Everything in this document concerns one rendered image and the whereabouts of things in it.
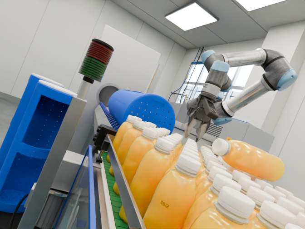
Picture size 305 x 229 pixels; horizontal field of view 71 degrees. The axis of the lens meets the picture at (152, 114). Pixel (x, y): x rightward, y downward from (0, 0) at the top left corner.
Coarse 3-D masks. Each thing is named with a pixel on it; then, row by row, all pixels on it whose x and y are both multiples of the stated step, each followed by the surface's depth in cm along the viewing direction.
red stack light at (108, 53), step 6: (90, 42) 56; (90, 48) 55; (96, 48) 54; (102, 48) 54; (90, 54) 54; (96, 54) 54; (102, 54) 55; (108, 54) 56; (102, 60) 55; (108, 60) 57
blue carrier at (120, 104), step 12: (120, 96) 146; (132, 96) 118; (144, 96) 108; (156, 96) 110; (108, 108) 186; (120, 108) 122; (132, 108) 107; (144, 108) 109; (156, 108) 110; (168, 108) 112; (120, 120) 116; (144, 120) 110; (156, 120) 111; (168, 120) 113
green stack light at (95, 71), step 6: (84, 60) 55; (90, 60) 54; (96, 60) 54; (84, 66) 54; (90, 66) 54; (96, 66) 55; (102, 66) 55; (78, 72) 56; (84, 72) 54; (90, 72) 54; (96, 72) 55; (102, 72) 56; (90, 78) 58; (96, 78) 55
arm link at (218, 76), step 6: (216, 60) 92; (216, 66) 90; (222, 66) 90; (228, 66) 91; (210, 72) 92; (216, 72) 90; (222, 72) 90; (210, 78) 91; (216, 78) 90; (222, 78) 90; (216, 84) 90; (222, 84) 92
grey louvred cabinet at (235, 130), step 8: (176, 104) 378; (176, 112) 368; (232, 120) 257; (208, 128) 287; (216, 128) 274; (224, 128) 264; (232, 128) 253; (240, 128) 244; (248, 128) 237; (256, 128) 243; (216, 136) 269; (224, 136) 259; (232, 136) 249; (240, 136) 240; (248, 136) 240; (256, 136) 245; (264, 136) 251; (272, 136) 257; (256, 144) 248; (264, 144) 254
